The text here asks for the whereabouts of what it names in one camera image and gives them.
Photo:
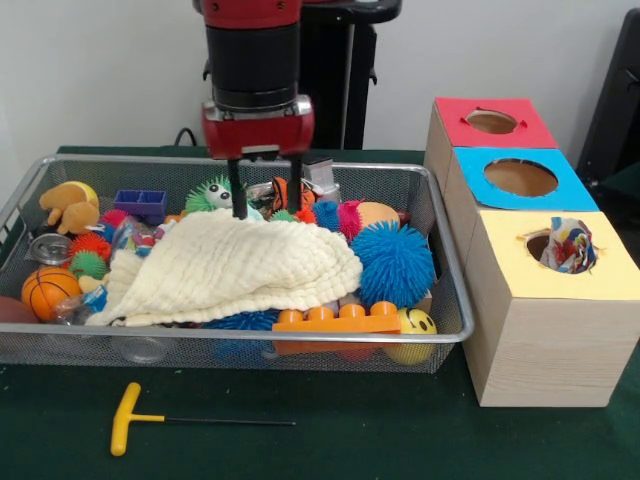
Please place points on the cream waffle cloth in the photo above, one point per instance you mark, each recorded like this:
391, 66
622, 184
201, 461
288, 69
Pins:
235, 265

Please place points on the black panel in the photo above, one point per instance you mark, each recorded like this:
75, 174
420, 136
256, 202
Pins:
615, 100

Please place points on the wooden box with three holes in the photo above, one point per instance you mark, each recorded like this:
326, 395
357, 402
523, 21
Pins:
550, 350

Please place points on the green spiky ball with eyes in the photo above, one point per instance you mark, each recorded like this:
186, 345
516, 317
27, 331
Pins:
205, 197

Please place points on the small blue spiky ball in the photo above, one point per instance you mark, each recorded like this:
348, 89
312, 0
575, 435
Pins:
240, 320

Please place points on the orange toy basketball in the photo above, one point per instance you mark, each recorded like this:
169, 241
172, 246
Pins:
47, 292

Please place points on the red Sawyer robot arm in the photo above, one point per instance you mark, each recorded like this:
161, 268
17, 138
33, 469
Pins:
250, 55

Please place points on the dark green table cloth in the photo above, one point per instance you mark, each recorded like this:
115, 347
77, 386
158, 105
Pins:
350, 440
627, 182

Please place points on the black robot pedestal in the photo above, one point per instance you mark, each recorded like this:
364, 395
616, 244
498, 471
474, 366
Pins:
350, 75

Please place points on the polka dot cloth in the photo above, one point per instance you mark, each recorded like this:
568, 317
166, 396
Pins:
567, 247

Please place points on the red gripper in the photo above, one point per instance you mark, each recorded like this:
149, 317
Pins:
255, 132

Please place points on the yellow smiley face ball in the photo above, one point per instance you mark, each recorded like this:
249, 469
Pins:
417, 325

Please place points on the brown plush toy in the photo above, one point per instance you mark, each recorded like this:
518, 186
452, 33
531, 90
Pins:
75, 210

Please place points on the shallow silver mesh bin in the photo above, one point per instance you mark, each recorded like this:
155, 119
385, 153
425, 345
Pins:
150, 356

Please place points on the large blue spiky ball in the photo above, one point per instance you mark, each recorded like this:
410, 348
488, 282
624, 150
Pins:
395, 265

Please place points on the orange toy building brick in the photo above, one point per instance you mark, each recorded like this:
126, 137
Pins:
335, 325

